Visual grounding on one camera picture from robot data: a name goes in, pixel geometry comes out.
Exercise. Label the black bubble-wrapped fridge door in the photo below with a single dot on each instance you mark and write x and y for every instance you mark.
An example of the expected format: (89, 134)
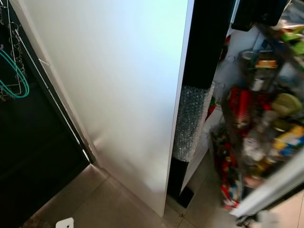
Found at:
(204, 42)

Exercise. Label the red food packets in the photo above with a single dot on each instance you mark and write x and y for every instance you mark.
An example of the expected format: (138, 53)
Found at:
(228, 171)

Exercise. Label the clear plastic bottle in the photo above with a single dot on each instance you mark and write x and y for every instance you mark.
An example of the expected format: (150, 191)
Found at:
(259, 142)

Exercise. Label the yellow blue printed carton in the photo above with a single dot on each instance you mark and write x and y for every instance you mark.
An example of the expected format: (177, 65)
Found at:
(289, 137)

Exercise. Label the clear bubble wrap sheet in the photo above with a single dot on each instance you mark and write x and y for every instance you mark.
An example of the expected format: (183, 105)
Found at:
(190, 123)

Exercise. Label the red snack packages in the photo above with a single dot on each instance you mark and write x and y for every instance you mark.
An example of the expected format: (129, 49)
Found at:
(242, 107)

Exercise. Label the jar with green lid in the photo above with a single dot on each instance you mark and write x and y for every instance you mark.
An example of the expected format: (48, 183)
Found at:
(287, 104)

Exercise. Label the jar with orange lid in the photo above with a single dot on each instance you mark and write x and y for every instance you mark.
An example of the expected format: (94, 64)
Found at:
(266, 71)

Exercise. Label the green food packet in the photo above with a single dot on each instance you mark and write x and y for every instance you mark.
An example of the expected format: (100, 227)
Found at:
(294, 38)

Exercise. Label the dark glossy cabinet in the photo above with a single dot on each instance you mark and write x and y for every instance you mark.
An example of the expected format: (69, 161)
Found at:
(38, 152)

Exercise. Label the green hanging loop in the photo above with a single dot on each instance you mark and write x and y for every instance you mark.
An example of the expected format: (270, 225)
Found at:
(24, 80)

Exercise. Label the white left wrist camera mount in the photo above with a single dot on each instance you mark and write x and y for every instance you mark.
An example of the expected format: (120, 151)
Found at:
(65, 223)

